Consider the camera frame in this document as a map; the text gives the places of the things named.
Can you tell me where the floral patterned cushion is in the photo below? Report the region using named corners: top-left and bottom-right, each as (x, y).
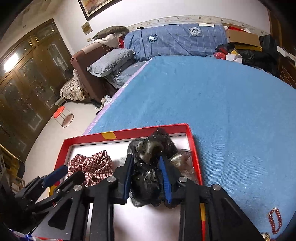
top-left (60, 69), bottom-right (90, 101)

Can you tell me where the brown armchair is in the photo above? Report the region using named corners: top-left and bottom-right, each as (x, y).
top-left (70, 42), bottom-right (117, 103)

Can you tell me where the framed horse painting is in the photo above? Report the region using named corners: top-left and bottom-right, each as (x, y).
top-left (78, 0), bottom-right (121, 21)

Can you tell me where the blue plaid folded quilt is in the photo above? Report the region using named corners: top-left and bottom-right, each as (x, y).
top-left (123, 24), bottom-right (227, 61)

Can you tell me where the dark red bead bracelet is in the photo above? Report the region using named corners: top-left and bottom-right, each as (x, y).
top-left (267, 207), bottom-right (283, 235)

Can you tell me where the brown cardboard box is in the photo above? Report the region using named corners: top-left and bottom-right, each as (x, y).
top-left (226, 29), bottom-right (261, 47)

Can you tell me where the red white plaid scrunchie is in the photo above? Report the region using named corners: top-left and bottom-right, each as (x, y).
top-left (65, 150), bottom-right (113, 187)

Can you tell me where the blue bed blanket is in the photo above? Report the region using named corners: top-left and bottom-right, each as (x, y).
top-left (86, 56), bottom-right (295, 233)

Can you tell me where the grey black organza scrunchie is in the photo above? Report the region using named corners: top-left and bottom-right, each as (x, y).
top-left (127, 128), bottom-right (199, 208)

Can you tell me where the wooden glass door wardrobe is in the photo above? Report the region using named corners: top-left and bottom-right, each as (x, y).
top-left (1, 19), bottom-right (73, 162)

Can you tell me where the red round stool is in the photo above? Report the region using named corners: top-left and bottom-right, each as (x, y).
top-left (53, 106), bottom-right (74, 128)

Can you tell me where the grey pillow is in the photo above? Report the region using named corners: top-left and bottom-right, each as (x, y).
top-left (86, 48), bottom-right (134, 77)

